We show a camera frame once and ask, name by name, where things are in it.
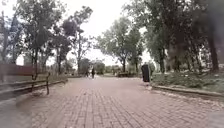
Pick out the person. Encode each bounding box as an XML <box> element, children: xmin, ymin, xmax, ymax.
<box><xmin>90</xmin><ymin>67</ymin><xmax>96</xmax><ymax>79</ymax></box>

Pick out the broad green tree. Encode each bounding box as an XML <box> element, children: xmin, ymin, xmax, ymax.
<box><xmin>95</xmin><ymin>16</ymin><xmax>145</xmax><ymax>73</ymax></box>

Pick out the black litter bin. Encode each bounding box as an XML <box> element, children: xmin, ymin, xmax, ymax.
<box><xmin>140</xmin><ymin>63</ymin><xmax>152</xmax><ymax>83</ymax></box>

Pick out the red brick path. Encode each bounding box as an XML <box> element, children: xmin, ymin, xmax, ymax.
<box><xmin>0</xmin><ymin>77</ymin><xmax>224</xmax><ymax>128</ymax></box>

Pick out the group of dark trees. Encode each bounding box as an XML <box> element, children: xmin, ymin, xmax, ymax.
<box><xmin>126</xmin><ymin>0</ymin><xmax>224</xmax><ymax>75</ymax></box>

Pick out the grass stretch with leaves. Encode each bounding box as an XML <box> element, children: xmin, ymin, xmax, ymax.
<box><xmin>151</xmin><ymin>71</ymin><xmax>224</xmax><ymax>94</ymax></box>

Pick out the grey stone kerb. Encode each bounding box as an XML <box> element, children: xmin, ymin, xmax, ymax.
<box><xmin>151</xmin><ymin>84</ymin><xmax>224</xmax><ymax>99</ymax></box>

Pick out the row of tall trees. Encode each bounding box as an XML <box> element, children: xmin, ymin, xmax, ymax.
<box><xmin>0</xmin><ymin>0</ymin><xmax>95</xmax><ymax>76</ymax></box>

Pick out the wooden bench with dark frame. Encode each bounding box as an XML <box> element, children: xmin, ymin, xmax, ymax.
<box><xmin>0</xmin><ymin>63</ymin><xmax>69</xmax><ymax>102</ymax></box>

